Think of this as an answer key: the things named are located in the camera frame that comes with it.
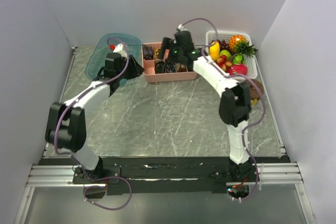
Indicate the dark patterned necktie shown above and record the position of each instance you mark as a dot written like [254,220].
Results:
[159,67]

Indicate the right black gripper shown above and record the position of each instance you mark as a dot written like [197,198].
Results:
[168,44]

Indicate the dark purple grapes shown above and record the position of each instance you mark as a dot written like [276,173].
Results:
[220,44]

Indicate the green leafy vegetable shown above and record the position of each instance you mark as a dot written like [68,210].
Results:
[238,59]

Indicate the red cherry bunch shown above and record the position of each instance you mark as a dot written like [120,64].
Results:
[224,63]

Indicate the aluminium frame rail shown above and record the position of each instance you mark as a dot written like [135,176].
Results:
[62,175]

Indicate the dark brown rolled tie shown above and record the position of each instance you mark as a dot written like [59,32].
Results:
[148,52]

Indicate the white plastic fruit basket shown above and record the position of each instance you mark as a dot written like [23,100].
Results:
[250,62]

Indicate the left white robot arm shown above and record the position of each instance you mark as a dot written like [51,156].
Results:
[66,125]

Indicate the teal transparent plastic bin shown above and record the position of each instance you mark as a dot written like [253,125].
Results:
[97,59]

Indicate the orange blue rolled tie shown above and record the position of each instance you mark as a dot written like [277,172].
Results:
[181,68]

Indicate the brown lidded white jar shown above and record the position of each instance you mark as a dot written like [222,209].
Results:
[254,95]

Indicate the dark purple rolled tie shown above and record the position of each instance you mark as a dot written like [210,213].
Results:
[170,67]

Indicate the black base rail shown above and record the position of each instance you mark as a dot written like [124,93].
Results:
[123,175]

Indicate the pink compartment organizer box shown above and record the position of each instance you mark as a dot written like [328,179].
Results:
[150,75]

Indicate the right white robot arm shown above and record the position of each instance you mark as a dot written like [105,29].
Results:
[234,106]

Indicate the pink dragon fruit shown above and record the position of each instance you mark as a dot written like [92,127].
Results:
[237,69]

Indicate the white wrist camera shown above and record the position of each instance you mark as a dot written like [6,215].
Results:
[181,28]
[121,49]

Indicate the orange pineapple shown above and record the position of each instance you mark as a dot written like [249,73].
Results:
[240,45]

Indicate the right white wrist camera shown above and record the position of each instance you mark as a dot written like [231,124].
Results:
[181,28]

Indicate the yellow mango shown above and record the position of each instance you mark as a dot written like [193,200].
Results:
[214,50]

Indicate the green apple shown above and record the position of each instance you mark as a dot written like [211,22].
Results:
[225,54]

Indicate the gold rolled tie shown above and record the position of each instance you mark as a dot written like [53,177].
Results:
[157,54]

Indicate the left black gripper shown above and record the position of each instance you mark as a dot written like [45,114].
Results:
[136,69]

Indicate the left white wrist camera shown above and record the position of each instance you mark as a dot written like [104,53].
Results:
[121,49]

